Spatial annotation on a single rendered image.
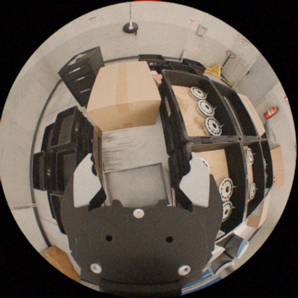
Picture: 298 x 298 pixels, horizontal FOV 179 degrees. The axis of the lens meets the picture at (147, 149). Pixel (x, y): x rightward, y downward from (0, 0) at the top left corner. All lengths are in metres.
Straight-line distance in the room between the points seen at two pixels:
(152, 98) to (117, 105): 0.13
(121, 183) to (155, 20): 3.38
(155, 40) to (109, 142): 3.13
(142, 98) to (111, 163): 0.33
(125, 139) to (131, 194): 0.28
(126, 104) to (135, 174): 0.31
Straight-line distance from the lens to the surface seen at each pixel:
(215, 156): 0.47
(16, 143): 2.70
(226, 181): 0.47
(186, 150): 0.27
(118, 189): 0.48
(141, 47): 3.30
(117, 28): 3.20
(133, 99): 0.38
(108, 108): 0.39
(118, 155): 0.49
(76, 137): 0.96
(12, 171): 2.61
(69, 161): 1.09
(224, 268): 0.69
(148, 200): 0.48
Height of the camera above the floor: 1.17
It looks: 75 degrees down
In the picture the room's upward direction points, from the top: 10 degrees clockwise
